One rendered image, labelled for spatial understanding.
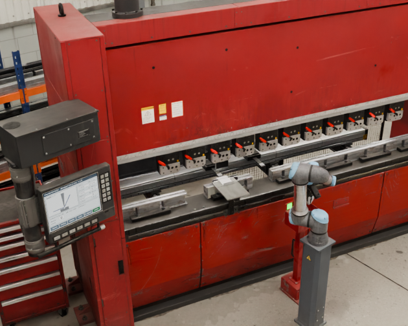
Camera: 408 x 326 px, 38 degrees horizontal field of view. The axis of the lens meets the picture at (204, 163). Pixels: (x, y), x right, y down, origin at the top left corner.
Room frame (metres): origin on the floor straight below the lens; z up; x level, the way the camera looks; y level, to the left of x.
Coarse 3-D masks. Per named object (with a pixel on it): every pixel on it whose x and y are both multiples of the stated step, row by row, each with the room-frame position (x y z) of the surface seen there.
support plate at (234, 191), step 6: (234, 180) 3.78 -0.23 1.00; (216, 186) 3.70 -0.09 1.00; (222, 186) 3.70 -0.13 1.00; (228, 186) 3.70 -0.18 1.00; (234, 186) 3.70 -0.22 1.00; (240, 186) 3.69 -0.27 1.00; (222, 192) 3.62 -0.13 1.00; (228, 192) 3.62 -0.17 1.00; (234, 192) 3.61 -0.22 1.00; (240, 192) 3.61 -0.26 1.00; (246, 192) 3.61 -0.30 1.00; (228, 198) 3.54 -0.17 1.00; (234, 198) 3.54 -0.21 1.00
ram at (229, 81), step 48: (144, 48) 3.55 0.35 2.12; (192, 48) 3.69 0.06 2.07; (240, 48) 3.83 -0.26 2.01; (288, 48) 3.98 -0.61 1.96; (336, 48) 4.14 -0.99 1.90; (384, 48) 4.32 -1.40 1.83; (144, 96) 3.55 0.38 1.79; (192, 96) 3.68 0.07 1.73; (240, 96) 3.83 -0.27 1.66; (288, 96) 3.99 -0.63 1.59; (336, 96) 4.16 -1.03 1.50; (384, 96) 4.35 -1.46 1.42; (144, 144) 3.54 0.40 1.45; (192, 144) 3.68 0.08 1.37
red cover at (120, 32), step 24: (264, 0) 3.96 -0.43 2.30; (288, 0) 3.95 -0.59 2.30; (312, 0) 4.03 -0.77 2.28; (336, 0) 4.11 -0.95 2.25; (360, 0) 4.19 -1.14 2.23; (384, 0) 4.28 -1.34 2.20; (96, 24) 3.46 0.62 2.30; (120, 24) 3.48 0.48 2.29; (144, 24) 3.54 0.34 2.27; (168, 24) 3.60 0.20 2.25; (192, 24) 3.67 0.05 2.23; (216, 24) 3.74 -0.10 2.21; (240, 24) 3.80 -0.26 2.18
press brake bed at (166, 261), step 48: (288, 192) 3.89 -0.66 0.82; (336, 192) 4.06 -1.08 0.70; (384, 192) 4.27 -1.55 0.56; (144, 240) 3.40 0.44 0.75; (192, 240) 3.55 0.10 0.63; (240, 240) 3.71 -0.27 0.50; (288, 240) 3.89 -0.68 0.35; (336, 240) 4.13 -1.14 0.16; (384, 240) 4.32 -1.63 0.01; (144, 288) 3.39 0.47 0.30; (192, 288) 3.59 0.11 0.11
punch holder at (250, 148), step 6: (234, 138) 3.84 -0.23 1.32; (240, 138) 3.83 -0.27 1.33; (246, 138) 3.85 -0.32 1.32; (252, 138) 3.87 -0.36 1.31; (234, 144) 3.84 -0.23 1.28; (240, 144) 3.83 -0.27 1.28; (246, 144) 3.85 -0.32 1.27; (252, 144) 3.87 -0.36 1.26; (234, 150) 3.85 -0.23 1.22; (240, 150) 3.82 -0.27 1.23; (246, 150) 3.84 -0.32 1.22; (252, 150) 3.86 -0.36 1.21; (240, 156) 3.82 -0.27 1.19
